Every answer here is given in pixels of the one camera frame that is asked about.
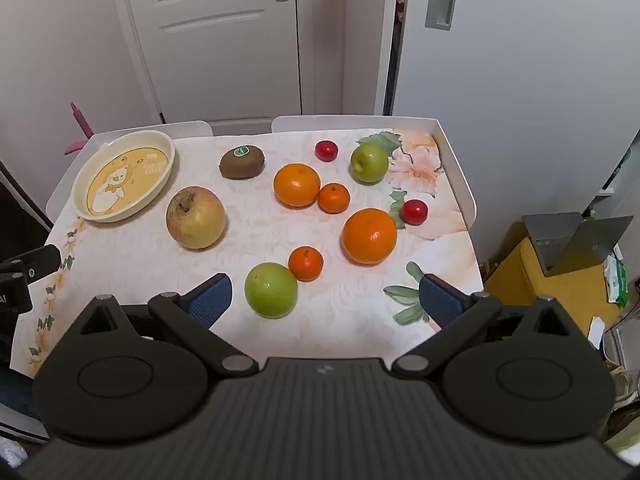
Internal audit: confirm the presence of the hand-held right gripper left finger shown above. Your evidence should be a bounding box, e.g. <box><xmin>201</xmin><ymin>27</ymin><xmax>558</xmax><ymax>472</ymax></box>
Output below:
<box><xmin>65</xmin><ymin>272</ymin><xmax>261</xmax><ymax>377</ymax></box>

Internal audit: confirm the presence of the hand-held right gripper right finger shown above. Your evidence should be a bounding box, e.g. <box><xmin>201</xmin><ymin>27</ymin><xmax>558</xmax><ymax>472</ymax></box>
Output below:
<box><xmin>392</xmin><ymin>273</ymin><xmax>576</xmax><ymax>379</ymax></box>

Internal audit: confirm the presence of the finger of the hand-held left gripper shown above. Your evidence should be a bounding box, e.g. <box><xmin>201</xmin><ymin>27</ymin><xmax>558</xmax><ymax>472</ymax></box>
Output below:
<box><xmin>0</xmin><ymin>244</ymin><xmax>62</xmax><ymax>282</ymax></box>

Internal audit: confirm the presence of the green apple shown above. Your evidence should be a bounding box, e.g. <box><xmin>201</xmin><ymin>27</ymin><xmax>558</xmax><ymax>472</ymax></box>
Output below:
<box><xmin>350</xmin><ymin>142</ymin><xmax>390</xmax><ymax>183</ymax></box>
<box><xmin>244</xmin><ymin>262</ymin><xmax>299</xmax><ymax>319</ymax></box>

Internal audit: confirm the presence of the large yellowish apple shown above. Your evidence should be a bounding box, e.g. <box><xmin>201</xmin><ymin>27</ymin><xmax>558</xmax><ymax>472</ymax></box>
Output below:
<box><xmin>166</xmin><ymin>186</ymin><xmax>227</xmax><ymax>250</ymax></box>

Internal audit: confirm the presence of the large red tomato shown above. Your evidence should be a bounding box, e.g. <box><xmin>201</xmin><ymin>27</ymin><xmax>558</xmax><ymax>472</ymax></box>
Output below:
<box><xmin>400</xmin><ymin>199</ymin><xmax>429</xmax><ymax>226</ymax></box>

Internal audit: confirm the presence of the large orange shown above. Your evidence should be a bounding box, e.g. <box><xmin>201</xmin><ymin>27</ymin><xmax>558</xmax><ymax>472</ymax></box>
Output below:
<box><xmin>341</xmin><ymin>208</ymin><xmax>398</xmax><ymax>265</ymax></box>
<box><xmin>273</xmin><ymin>163</ymin><xmax>321</xmax><ymax>207</ymax></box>

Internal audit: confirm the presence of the small mandarin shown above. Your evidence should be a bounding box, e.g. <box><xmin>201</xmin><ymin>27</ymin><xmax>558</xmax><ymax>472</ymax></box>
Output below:
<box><xmin>288</xmin><ymin>246</ymin><xmax>324</xmax><ymax>282</ymax></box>
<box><xmin>318</xmin><ymin>183</ymin><xmax>350</xmax><ymax>214</ymax></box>

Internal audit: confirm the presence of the cream cartoon print bowl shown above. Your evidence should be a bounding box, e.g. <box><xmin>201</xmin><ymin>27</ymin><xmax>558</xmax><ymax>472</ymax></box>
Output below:
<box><xmin>71</xmin><ymin>130</ymin><xmax>177</xmax><ymax>223</ymax></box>

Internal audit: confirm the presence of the black fabric chair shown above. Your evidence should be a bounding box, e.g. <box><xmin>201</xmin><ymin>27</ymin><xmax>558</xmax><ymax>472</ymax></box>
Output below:
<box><xmin>0</xmin><ymin>160</ymin><xmax>55</xmax><ymax>261</ymax></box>

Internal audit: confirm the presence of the yellow box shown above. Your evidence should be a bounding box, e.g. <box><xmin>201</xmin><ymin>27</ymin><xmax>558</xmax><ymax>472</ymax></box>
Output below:
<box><xmin>485</xmin><ymin>237</ymin><xmax>626</xmax><ymax>333</ymax></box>

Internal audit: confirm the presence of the brown kiwi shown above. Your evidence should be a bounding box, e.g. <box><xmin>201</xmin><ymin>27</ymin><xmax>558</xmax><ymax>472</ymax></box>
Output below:
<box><xmin>219</xmin><ymin>145</ymin><xmax>265</xmax><ymax>180</ymax></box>

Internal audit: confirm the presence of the grey laptop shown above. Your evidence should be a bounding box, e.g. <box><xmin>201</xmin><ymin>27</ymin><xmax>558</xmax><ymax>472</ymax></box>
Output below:
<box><xmin>522</xmin><ymin>212</ymin><xmax>634</xmax><ymax>279</ymax></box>

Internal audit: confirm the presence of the green wipes packet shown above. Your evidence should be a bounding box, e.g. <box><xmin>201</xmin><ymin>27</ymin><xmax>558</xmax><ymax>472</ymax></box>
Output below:
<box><xmin>602</xmin><ymin>255</ymin><xmax>632</xmax><ymax>309</ymax></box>

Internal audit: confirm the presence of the white refrigerator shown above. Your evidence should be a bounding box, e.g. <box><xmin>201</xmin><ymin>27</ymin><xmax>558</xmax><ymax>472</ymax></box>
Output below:
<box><xmin>392</xmin><ymin>0</ymin><xmax>640</xmax><ymax>271</ymax></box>

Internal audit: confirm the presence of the white panel door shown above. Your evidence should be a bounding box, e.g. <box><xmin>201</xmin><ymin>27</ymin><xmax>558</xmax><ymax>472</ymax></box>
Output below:
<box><xmin>107</xmin><ymin>0</ymin><xmax>346</xmax><ymax>123</ymax></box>

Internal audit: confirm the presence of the pink long-handled tool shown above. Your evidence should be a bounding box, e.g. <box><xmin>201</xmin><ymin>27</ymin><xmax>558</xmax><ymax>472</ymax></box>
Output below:
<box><xmin>64</xmin><ymin>102</ymin><xmax>94</xmax><ymax>156</ymax></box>

